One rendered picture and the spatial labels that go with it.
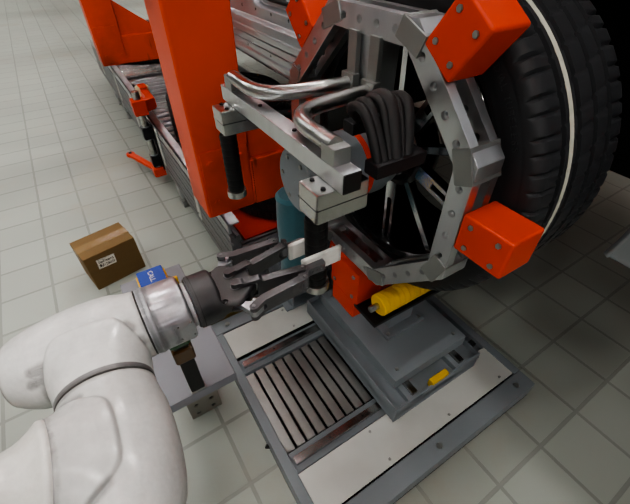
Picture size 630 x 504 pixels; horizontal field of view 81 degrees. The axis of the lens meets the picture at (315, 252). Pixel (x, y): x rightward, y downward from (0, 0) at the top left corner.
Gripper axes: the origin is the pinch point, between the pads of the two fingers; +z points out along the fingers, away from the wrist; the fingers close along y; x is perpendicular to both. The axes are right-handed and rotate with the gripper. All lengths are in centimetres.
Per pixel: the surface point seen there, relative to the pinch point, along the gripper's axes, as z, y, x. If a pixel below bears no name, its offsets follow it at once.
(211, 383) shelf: -20.4, -10.8, -37.9
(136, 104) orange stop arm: 2, -181, -33
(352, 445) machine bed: 9, 7, -75
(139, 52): 22, -253, -26
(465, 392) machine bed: 50, 13, -75
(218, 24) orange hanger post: 11, -60, 21
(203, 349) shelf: -18.9, -20.3, -37.9
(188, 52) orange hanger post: 3, -60, 16
